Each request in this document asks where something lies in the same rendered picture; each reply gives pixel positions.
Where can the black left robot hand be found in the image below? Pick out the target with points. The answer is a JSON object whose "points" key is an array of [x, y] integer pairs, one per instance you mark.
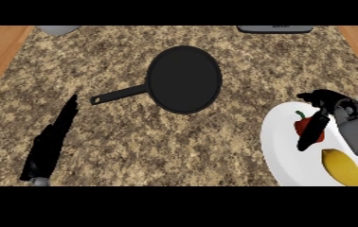
{"points": [[50, 142]]}

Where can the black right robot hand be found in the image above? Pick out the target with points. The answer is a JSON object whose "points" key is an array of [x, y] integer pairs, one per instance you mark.
{"points": [[322, 111]]}

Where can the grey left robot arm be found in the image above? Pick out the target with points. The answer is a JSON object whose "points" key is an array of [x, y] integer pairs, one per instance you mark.
{"points": [[39, 182]]}

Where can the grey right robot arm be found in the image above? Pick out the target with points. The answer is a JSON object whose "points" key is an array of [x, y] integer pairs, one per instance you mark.
{"points": [[350, 133]]}

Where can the red bell pepper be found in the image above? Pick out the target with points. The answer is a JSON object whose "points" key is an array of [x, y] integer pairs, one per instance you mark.
{"points": [[303, 126]]}

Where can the white plate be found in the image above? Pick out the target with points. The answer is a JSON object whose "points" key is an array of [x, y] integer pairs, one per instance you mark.
{"points": [[289, 148]]}

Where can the black frying pan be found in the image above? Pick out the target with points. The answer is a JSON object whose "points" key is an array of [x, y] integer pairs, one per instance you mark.
{"points": [[184, 79]]}

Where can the yellow banana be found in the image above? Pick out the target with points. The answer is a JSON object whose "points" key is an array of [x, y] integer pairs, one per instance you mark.
{"points": [[343, 167]]}

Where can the dark grey flat appliance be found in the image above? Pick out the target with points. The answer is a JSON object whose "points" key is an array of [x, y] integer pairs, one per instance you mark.
{"points": [[275, 28]]}

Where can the grey round container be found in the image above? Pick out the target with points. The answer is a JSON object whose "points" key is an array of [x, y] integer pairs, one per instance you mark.
{"points": [[57, 29]]}

